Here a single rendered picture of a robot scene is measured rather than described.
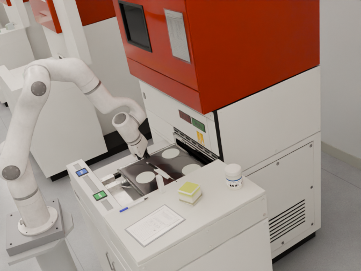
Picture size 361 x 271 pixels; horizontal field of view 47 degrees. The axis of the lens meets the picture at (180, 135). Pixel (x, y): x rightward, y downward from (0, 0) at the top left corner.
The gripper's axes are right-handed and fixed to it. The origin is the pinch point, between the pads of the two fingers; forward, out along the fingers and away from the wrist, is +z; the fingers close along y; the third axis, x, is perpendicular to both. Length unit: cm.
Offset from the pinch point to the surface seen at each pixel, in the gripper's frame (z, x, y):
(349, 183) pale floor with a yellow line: 143, 91, -73
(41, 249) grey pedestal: -7, -31, 58
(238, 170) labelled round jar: -11, 53, 9
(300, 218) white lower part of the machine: 87, 67, -15
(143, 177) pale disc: 6.6, -1.0, 9.3
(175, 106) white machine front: 0.0, 6.9, -32.1
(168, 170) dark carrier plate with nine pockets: 10.1, 10.0, 2.0
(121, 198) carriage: 2.1, -6.1, 23.9
